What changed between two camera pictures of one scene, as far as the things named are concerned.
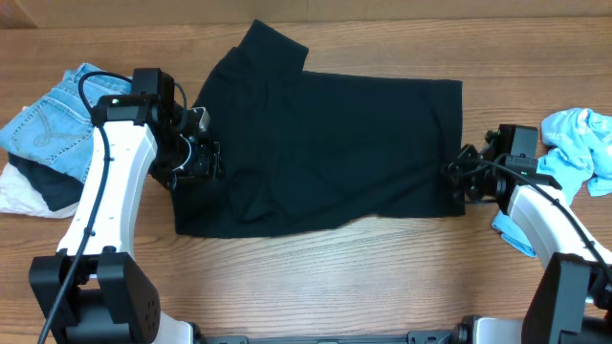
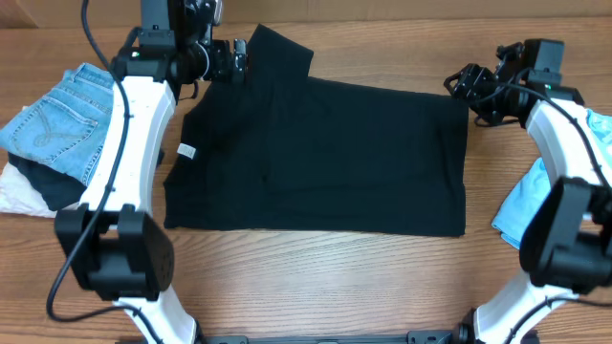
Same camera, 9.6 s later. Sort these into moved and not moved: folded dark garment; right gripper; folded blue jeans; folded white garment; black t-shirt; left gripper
Moved: left gripper; right gripper; black t-shirt
Not moved: folded blue jeans; folded dark garment; folded white garment
